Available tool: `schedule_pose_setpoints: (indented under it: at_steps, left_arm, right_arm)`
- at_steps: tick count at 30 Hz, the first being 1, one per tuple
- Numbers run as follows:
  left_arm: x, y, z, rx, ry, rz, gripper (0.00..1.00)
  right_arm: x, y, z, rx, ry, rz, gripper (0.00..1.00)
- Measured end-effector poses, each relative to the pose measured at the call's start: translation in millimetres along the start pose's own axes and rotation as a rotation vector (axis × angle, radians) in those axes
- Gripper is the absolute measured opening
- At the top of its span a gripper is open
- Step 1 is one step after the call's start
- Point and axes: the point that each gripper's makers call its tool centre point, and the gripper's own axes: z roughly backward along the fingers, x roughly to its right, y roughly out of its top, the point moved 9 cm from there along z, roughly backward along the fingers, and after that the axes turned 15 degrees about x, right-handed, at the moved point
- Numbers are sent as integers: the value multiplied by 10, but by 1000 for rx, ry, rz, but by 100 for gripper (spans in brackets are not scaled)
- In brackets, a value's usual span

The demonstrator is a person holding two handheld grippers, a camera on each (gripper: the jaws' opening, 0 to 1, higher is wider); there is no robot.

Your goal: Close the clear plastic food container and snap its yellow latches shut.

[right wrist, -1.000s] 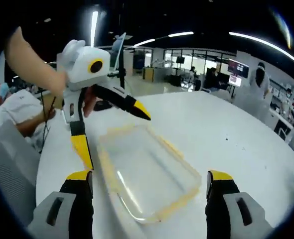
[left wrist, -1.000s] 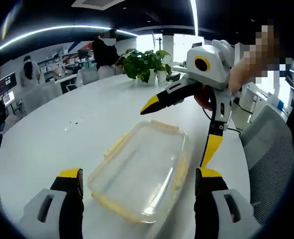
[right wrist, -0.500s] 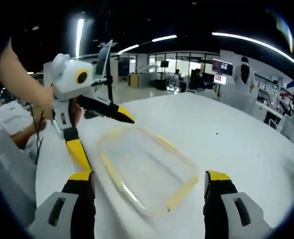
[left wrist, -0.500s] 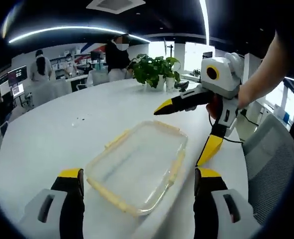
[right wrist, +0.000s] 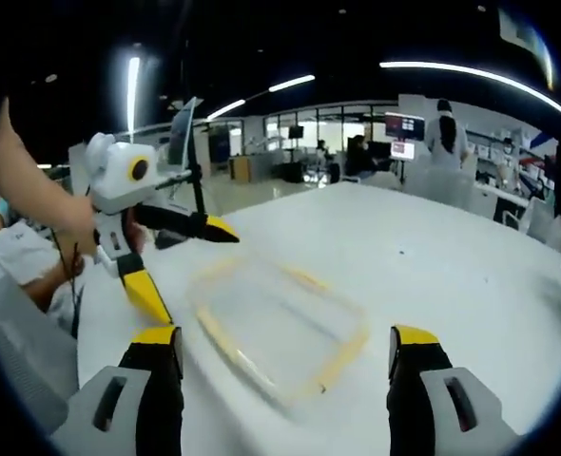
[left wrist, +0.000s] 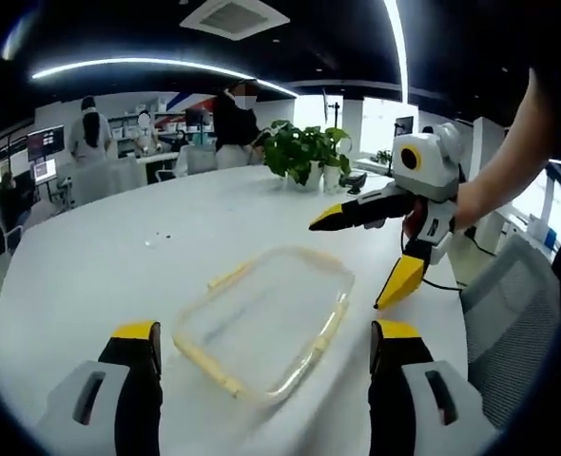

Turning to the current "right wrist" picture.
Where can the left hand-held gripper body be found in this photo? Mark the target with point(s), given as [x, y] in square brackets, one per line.
[114, 185]

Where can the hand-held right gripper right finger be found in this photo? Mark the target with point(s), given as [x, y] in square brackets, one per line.
[456, 408]

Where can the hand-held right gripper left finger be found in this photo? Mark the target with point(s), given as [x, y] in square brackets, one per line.
[114, 408]

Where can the clear box with yellow clips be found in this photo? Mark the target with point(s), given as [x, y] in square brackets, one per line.
[352, 347]

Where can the clear plastic container box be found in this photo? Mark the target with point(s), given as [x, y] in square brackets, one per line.
[261, 380]

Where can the person's left hand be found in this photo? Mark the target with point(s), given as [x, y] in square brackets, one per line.
[78, 223]

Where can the black tripod stand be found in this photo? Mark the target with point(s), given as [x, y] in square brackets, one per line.
[197, 190]

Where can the tablet on tripod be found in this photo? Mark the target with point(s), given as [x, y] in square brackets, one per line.
[183, 133]

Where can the grey mesh office chair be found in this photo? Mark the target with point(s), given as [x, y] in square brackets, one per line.
[19, 361]

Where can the person's white shirt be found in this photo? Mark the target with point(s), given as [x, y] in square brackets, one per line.
[14, 256]

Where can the small monitor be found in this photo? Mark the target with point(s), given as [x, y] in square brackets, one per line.
[402, 150]

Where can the long curved ceiling light strip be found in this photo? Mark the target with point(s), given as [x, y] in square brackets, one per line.
[489, 76]

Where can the large wall monitor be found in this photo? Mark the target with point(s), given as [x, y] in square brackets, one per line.
[404, 126]

